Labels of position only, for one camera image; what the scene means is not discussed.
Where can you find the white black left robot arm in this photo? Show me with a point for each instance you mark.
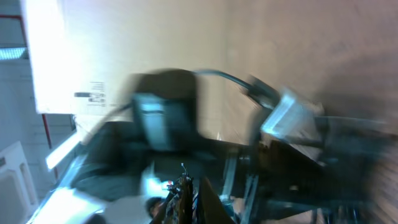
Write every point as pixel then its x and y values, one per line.
pixel 137 148

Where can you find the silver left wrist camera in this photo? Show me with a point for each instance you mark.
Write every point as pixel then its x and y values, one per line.
pixel 293 120

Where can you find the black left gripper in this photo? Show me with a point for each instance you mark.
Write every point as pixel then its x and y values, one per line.
pixel 332 177

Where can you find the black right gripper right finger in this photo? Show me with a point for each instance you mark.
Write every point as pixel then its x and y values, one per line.
pixel 210 210

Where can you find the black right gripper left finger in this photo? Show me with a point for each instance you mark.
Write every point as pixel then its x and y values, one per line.
pixel 178 205

